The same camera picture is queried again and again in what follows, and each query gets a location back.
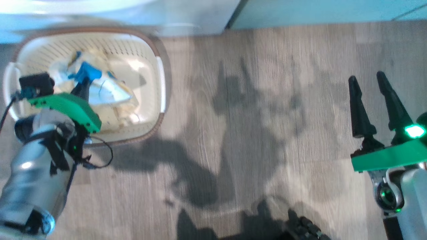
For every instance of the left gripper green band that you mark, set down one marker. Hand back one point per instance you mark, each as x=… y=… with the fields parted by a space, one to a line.
x=70 y=106

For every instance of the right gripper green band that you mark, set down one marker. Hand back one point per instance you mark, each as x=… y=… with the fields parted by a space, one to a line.
x=390 y=156

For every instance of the white and blue garment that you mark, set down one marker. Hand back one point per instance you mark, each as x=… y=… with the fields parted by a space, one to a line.
x=106 y=90

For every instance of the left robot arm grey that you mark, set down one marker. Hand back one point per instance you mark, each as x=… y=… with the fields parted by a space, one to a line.
x=30 y=176

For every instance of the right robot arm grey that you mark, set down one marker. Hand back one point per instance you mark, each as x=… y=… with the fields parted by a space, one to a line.
x=412 y=200

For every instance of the basket bottom product sticker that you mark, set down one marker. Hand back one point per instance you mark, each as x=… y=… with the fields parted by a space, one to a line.
x=128 y=116

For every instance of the cream perforated laundry basket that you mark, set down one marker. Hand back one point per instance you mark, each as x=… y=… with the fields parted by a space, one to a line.
x=140 y=66

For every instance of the white washing machine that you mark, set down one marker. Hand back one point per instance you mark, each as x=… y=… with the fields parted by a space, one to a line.
x=133 y=16

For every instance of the pale green cabinet panel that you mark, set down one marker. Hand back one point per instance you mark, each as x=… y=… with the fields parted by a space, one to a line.
x=415 y=14
x=317 y=11

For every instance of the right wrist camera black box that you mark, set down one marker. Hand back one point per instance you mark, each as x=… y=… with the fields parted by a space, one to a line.
x=423 y=118

